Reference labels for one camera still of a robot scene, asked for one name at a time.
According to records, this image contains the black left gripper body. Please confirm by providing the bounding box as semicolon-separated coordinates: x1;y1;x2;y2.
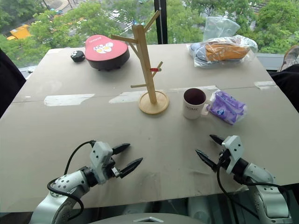
103;156;123;181

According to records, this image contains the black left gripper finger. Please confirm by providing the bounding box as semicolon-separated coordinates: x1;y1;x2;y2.
118;157;143;179
111;143;131;155

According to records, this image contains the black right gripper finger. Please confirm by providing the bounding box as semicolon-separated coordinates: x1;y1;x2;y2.
195;149;221;173
209;134;226;147

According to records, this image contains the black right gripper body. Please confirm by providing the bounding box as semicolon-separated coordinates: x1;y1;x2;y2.
218;149;232;171

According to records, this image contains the wooden mug tree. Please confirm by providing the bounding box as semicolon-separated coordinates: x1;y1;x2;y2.
110;9;170;115

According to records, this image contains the purple tissue pack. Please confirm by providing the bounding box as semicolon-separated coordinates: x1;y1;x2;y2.
206;89;247;126

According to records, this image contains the white mug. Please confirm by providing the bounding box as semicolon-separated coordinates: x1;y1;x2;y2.
182;87;212;120

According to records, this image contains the grey rounded robot torso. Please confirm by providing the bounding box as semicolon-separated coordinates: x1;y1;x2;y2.
89;212;212;224

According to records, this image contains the plastic bag with orange item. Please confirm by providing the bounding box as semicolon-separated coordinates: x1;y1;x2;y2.
186;35;258;69

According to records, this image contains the dark trouser leg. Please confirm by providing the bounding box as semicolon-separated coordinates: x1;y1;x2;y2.
268;64;299;115

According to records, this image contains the red heart-shaped box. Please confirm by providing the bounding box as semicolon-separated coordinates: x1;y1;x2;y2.
84;34;130;71

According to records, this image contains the small black paw-print object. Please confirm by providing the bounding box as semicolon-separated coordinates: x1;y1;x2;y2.
70;50;85;63

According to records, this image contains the person's shoe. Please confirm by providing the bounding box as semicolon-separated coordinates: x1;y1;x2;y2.
279;44;299;72

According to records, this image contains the clear empty plastic bag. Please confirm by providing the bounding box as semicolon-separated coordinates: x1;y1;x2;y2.
202;16;241;41

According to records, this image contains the dark clothed person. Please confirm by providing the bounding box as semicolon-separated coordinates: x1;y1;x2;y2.
0;48;27;119

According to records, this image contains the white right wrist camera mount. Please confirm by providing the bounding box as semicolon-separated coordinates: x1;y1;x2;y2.
221;135;244;175

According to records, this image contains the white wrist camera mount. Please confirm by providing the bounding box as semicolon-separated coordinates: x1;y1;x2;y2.
89;141;114;185
221;135;244;175

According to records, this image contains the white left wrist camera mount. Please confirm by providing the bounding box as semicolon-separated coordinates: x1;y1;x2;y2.
89;141;114;185

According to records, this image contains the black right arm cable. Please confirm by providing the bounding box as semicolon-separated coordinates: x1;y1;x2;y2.
216;151;291;219

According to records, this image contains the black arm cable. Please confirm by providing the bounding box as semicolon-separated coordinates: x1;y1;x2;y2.
47;140;97;221
216;151;291;219

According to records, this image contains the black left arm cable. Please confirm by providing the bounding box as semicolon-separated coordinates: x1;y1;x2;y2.
47;140;97;221

